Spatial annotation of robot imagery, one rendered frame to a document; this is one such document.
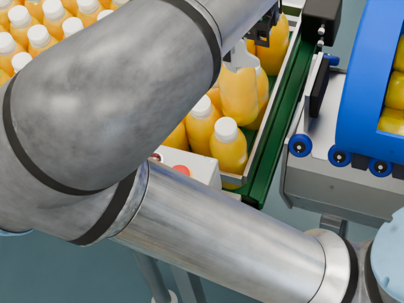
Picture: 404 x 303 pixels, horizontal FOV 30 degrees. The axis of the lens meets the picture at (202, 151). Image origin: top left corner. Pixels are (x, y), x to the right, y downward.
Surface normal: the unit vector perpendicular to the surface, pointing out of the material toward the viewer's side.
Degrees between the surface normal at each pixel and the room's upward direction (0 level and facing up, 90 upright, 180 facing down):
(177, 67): 53
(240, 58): 82
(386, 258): 37
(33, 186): 78
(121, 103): 42
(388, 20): 1
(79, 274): 0
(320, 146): 0
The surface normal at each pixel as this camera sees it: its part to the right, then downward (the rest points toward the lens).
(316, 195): -0.34, 0.62
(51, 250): -0.10, -0.50
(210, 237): 0.48, 0.20
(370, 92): -0.31, 0.30
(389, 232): -0.64, -0.55
